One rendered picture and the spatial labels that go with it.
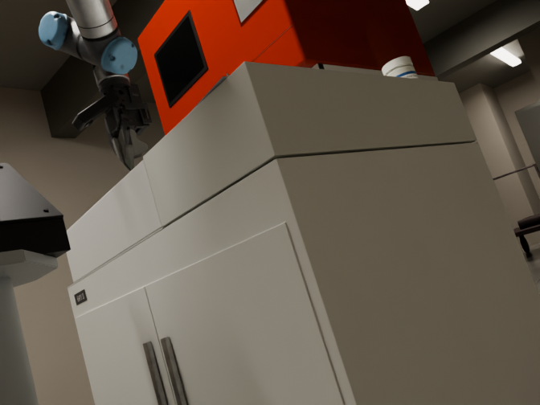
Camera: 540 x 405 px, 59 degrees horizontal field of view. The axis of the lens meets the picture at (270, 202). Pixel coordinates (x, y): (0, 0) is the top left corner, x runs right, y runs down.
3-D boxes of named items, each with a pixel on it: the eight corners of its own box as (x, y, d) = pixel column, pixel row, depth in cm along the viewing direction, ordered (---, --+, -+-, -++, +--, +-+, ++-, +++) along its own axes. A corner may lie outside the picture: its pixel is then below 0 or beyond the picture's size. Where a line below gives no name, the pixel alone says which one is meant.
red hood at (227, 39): (300, 157, 244) (265, 54, 254) (436, 76, 185) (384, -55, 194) (172, 168, 194) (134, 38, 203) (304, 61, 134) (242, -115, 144)
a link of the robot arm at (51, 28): (75, 17, 96) (115, 34, 105) (40, 4, 100) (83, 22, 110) (63, 55, 97) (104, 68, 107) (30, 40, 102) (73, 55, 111)
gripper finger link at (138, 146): (156, 163, 108) (145, 126, 110) (132, 165, 104) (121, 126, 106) (150, 168, 110) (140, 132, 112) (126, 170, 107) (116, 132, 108)
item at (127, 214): (106, 276, 137) (94, 229, 139) (202, 219, 96) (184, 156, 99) (73, 283, 130) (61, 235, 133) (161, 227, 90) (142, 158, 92)
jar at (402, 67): (405, 107, 116) (392, 71, 118) (430, 92, 111) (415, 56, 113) (389, 106, 111) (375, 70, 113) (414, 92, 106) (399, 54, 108)
